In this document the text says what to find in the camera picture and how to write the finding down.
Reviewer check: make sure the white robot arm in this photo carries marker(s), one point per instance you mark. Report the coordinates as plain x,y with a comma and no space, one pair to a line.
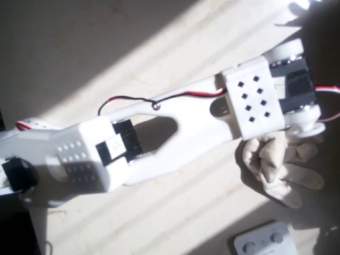
202,117

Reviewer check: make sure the white device with knobs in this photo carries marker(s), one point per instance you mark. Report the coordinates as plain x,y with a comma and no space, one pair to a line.
263,239

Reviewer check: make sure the beige knit work glove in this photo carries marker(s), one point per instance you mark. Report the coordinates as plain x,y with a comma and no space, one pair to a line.
273,170

